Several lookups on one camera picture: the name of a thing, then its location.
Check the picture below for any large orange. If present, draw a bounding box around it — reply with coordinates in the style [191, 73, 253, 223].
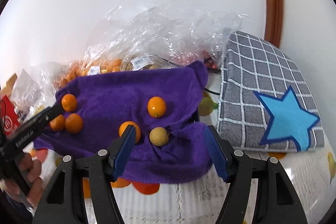
[65, 113, 84, 134]

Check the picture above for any person's left hand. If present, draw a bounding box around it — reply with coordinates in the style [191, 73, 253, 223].
[1, 153, 44, 207]

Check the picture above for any red snack package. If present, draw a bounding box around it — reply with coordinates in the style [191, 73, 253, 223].
[1, 95, 21, 136]

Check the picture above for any red tomato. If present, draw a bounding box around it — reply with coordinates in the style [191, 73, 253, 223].
[35, 148, 49, 163]

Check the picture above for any small orange kumquat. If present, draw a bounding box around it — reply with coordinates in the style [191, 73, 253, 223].
[110, 177, 131, 188]
[50, 114, 66, 132]

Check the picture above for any small clear plastic bag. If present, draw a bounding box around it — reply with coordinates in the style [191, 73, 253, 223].
[10, 63, 57, 117]

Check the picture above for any orange behind neighbour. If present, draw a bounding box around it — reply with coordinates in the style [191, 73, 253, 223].
[61, 94, 77, 113]

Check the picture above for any right small orange kumquat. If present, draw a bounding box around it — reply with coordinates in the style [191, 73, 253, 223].
[110, 177, 131, 188]

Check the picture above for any grey checked cushion blue star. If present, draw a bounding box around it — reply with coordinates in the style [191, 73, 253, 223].
[217, 31, 325, 152]

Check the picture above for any yellowish longan fruit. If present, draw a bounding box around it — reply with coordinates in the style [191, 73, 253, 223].
[149, 127, 169, 147]

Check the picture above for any oval orange kumquat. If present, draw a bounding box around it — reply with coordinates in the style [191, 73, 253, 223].
[147, 96, 166, 118]

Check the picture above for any purple towel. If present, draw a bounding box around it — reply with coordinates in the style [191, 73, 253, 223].
[34, 61, 212, 184]

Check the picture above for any clear plastic bag of fruit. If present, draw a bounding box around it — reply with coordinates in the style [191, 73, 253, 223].
[52, 0, 247, 89]

